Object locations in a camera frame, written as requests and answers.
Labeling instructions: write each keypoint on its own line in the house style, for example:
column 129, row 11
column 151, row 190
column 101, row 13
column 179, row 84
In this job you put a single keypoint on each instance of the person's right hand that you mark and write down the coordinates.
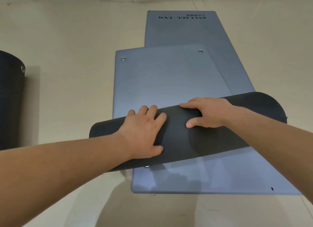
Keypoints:
column 210, row 112

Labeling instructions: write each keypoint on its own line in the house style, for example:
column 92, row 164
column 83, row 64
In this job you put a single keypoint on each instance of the person's left hand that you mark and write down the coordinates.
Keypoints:
column 139, row 134

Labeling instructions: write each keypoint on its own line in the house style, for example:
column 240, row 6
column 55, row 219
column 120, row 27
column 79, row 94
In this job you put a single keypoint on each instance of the blue-grey yoga mat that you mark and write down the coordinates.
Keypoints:
column 171, row 75
column 11, row 99
column 185, row 31

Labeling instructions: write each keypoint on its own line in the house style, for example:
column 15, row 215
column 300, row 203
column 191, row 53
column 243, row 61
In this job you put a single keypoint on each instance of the person's right forearm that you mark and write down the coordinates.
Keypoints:
column 276, row 146

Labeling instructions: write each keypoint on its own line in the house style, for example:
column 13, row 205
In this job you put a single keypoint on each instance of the person's left forearm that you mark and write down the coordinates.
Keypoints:
column 53, row 175

